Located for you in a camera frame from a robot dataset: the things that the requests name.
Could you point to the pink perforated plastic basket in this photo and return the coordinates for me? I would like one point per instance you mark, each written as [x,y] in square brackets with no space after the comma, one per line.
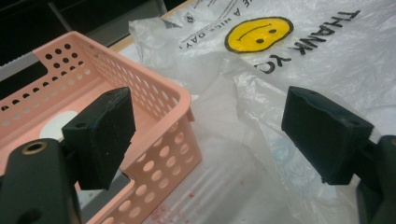
[162,93]

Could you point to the translucent white plastic bag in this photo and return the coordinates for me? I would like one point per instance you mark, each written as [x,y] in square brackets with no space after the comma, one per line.
[311,77]

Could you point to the white paper table sheet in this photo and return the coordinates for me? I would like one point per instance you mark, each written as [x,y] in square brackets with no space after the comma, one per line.
[193,205]

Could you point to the metal floor rail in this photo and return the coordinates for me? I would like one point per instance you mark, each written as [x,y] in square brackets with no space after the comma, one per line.
[18,67]

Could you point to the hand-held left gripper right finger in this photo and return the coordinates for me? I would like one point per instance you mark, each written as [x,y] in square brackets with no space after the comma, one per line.
[327,140]

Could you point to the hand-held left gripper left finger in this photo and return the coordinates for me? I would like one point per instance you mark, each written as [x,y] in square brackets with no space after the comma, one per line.
[99,140]

